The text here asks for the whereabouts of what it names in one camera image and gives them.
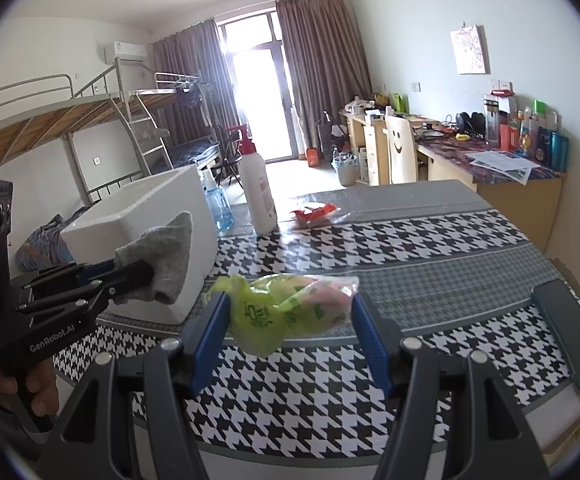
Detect red packet in clear wrap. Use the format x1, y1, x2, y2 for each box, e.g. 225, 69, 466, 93
290, 202, 338, 226

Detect white foam box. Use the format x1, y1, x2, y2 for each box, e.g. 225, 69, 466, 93
60, 165, 219, 325

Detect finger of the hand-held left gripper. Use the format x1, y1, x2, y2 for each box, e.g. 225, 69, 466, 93
81, 261, 155, 312
24, 258, 122, 292

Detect brown curtain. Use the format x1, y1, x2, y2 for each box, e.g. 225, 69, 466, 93
152, 19, 243, 161
276, 0, 373, 158

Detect black headphones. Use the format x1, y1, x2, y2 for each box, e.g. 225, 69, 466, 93
457, 111, 485, 136

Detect white air conditioner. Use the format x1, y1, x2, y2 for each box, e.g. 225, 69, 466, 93
104, 41, 147, 65

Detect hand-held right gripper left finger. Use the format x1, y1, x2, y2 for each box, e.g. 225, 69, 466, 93
35, 291, 233, 480

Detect blue plaid quilt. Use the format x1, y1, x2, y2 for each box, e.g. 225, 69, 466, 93
17, 214, 78, 273

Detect black folding chair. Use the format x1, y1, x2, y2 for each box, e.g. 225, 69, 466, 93
215, 125, 243, 186

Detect wooden chair with smiley face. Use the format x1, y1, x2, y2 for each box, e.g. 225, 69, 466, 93
385, 115, 419, 185

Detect person's left hand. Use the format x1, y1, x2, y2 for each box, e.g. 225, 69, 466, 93
0, 360, 62, 453

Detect grey cloth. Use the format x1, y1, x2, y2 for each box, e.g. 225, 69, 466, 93
115, 212, 193, 306

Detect pale plastic bucket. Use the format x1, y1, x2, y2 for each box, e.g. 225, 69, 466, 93
333, 155, 358, 186

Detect black wire bin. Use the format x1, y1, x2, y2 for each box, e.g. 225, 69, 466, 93
317, 120, 348, 153

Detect dark hanging clothes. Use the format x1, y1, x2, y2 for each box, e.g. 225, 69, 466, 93
175, 87, 203, 110

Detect clear pitcher red lid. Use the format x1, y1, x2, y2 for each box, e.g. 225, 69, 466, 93
484, 89, 515, 145

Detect blue plaid mattress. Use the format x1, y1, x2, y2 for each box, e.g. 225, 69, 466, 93
162, 140, 221, 168

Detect pink wall poster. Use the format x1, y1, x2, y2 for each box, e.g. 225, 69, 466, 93
450, 25, 490, 75

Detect clear blue spray bottle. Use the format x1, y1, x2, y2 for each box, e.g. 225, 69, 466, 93
201, 169, 235, 231

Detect green plastic bag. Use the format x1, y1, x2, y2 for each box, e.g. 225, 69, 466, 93
207, 274, 359, 358

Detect light wooden desk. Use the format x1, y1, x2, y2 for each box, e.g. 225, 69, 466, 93
415, 132, 568, 256
340, 107, 421, 186

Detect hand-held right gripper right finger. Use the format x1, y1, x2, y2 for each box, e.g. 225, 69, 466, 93
351, 294, 545, 480

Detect grey metal bunk bed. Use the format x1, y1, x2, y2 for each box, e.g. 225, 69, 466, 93
127, 72, 221, 171
0, 74, 171, 211

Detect houndstooth tablecloth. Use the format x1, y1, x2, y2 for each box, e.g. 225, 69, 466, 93
52, 179, 580, 461

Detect printed papers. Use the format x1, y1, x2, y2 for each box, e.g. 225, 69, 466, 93
467, 150, 543, 181

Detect glass balcony door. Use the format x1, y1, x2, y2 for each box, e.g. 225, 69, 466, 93
217, 10, 301, 163

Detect white pump bottle red top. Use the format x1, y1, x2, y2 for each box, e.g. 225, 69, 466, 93
237, 124, 279, 236

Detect dark grey pad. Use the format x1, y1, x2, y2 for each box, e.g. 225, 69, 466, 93
532, 280, 580, 393

